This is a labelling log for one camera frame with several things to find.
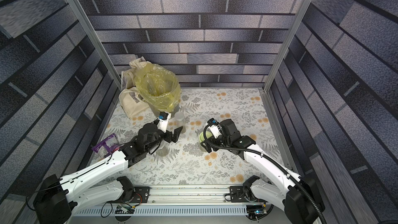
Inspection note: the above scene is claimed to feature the light green jar lid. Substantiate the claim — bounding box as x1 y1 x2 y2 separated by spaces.
199 131 213 143

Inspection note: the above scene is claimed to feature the clear ribbed glass jar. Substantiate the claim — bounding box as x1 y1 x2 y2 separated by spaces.
198 131 212 153

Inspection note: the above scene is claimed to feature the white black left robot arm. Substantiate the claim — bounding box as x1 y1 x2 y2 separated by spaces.
33 123 183 224

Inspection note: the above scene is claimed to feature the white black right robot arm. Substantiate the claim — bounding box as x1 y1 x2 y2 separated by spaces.
207 119 326 224

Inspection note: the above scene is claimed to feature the clear jar near left arm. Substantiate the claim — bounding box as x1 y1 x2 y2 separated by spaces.
155 141 170 157

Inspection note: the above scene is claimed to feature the clear empty glass jar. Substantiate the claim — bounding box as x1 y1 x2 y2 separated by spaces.
175 111 187 134

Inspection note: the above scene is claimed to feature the grey mesh trash bin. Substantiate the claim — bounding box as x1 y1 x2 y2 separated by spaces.
148 103 180 118

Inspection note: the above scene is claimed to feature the purple plastic package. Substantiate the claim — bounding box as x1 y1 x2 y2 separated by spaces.
91 133 120 158

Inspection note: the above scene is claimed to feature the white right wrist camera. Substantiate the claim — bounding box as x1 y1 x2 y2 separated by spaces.
207 118 222 139

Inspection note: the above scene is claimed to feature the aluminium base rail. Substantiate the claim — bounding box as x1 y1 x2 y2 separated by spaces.
66 184 271 222

